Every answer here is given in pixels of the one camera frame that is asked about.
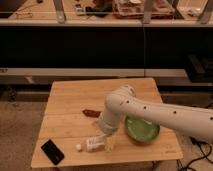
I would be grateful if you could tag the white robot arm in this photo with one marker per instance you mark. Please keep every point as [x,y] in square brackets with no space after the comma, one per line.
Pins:
[193,121]

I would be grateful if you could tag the green ceramic bowl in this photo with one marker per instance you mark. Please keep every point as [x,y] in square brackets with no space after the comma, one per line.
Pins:
[140,130]

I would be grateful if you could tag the wooden folding table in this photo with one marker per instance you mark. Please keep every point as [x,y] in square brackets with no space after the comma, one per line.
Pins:
[65,125]

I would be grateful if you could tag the long black workbench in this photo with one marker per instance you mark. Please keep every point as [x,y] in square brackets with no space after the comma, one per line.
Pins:
[107,48]

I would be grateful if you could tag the black smartphone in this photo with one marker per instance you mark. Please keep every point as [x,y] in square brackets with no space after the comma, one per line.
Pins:
[54,154]

